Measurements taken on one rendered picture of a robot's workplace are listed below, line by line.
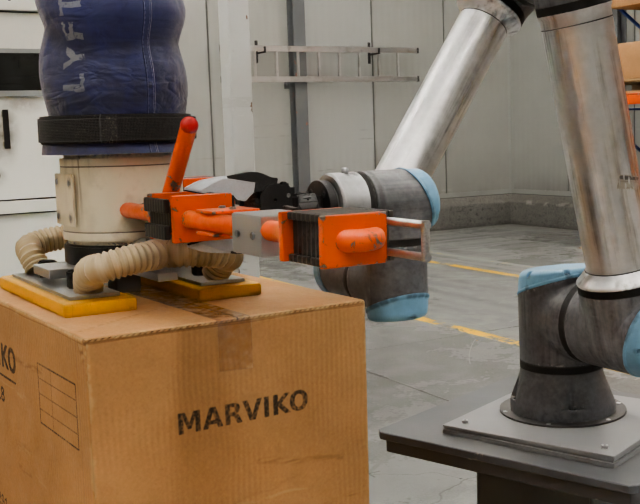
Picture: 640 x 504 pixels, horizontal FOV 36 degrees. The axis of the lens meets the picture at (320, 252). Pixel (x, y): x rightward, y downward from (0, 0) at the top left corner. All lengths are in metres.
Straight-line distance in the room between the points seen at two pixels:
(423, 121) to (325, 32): 10.64
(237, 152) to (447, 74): 3.44
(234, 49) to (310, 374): 3.79
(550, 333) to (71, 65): 0.93
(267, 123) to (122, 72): 10.36
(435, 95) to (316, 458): 0.61
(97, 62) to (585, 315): 0.88
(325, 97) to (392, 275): 10.77
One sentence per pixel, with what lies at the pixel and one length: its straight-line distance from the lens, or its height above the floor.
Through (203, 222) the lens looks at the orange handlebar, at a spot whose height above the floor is 1.20.
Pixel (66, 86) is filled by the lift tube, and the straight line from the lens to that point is 1.42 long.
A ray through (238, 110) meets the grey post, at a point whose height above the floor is 1.43.
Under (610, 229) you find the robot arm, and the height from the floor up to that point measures 1.13.
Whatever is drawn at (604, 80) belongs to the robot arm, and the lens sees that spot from 1.60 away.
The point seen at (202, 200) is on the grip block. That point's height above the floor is 1.22.
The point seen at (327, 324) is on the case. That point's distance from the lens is 1.32.
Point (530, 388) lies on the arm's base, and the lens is 1.84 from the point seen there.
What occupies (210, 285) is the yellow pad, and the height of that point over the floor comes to 1.09.
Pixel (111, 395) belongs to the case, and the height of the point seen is 1.00.
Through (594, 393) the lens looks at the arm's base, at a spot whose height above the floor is 0.82.
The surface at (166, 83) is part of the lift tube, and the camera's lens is 1.43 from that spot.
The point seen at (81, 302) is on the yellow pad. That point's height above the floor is 1.09.
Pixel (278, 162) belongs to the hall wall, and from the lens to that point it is 11.81.
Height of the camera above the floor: 1.30
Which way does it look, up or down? 7 degrees down
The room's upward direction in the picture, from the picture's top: 2 degrees counter-clockwise
